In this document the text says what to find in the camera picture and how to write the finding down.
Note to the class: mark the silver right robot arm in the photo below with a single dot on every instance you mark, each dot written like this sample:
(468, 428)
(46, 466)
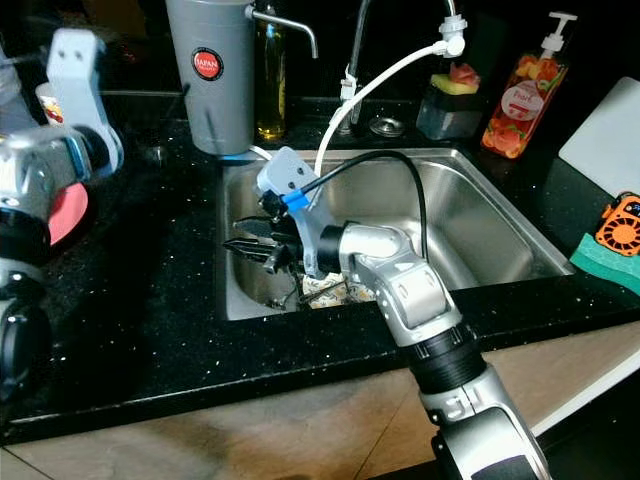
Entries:
(420, 300)

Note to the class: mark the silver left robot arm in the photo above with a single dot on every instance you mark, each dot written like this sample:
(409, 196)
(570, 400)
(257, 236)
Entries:
(25, 200)

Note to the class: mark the yellow floral plate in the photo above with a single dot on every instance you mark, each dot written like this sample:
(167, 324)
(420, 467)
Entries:
(325, 292)

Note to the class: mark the grey water filter canister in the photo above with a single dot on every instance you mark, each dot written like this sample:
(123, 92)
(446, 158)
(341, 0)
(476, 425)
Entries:
(208, 105)

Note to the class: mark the glass oil bottle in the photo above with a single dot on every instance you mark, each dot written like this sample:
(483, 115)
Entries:
(270, 95)

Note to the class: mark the round chrome hole cover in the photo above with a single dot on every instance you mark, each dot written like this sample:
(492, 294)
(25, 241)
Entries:
(388, 127)

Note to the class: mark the pink plate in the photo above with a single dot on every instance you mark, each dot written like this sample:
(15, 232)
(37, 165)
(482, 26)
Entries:
(68, 215)

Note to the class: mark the stainless steel sink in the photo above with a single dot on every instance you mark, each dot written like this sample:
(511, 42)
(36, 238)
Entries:
(490, 220)

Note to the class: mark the black sponge holder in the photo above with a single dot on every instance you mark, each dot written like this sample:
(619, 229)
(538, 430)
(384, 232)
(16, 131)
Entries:
(448, 118)

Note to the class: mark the chrome sink faucet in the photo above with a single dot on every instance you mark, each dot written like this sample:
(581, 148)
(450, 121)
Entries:
(360, 35)

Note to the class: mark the yellow and pink sponge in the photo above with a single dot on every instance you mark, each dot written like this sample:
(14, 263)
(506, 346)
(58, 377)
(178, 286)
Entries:
(455, 82)

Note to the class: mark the white printed cup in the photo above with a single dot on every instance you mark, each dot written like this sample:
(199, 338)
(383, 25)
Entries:
(50, 105)

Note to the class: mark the orange soap pump bottle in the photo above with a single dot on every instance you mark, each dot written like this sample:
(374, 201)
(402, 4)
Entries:
(525, 105)

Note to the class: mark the green sponge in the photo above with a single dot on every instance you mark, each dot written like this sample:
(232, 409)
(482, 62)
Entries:
(600, 265)

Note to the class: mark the orange plastic scrubber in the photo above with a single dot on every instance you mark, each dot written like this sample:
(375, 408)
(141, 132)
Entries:
(620, 225)

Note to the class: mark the white cutting board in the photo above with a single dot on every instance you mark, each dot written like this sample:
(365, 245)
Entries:
(605, 135)

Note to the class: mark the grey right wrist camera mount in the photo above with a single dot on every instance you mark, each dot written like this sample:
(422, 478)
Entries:
(285, 172)

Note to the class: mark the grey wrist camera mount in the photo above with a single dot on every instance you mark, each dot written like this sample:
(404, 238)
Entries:
(285, 172)
(75, 60)

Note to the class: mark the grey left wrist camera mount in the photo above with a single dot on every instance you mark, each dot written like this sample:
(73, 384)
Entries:
(75, 60)

